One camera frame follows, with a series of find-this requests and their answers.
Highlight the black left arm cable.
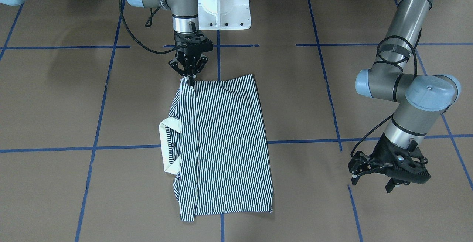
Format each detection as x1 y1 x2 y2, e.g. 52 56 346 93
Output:
350 35 423 157

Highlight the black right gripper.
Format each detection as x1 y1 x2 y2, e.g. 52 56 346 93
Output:
169 30 213 87

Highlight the striped polo shirt white collar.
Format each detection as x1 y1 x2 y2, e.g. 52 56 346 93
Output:
159 74 273 222

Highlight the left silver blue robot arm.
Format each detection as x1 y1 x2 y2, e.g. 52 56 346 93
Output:
348 0 461 193

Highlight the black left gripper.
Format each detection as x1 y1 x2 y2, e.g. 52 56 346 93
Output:
348 135 431 193

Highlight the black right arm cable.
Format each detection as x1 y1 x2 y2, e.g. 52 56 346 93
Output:
119 0 181 55

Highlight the white camera stand post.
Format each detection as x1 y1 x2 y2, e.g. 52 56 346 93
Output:
198 0 252 30

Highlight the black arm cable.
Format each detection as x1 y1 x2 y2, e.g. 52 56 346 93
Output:
350 35 423 157
119 0 181 55

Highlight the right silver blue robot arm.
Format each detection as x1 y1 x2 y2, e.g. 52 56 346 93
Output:
119 0 213 86

